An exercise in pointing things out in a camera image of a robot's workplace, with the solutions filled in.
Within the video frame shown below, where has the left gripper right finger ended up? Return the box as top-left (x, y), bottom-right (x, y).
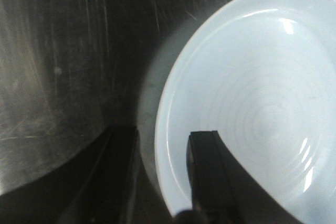
top-left (175, 131), bottom-right (300, 223)

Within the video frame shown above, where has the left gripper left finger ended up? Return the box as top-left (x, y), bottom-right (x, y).
top-left (1, 125), bottom-right (139, 223)

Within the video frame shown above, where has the light blue plate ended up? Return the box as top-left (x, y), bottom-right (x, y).
top-left (155, 0), bottom-right (335, 223)

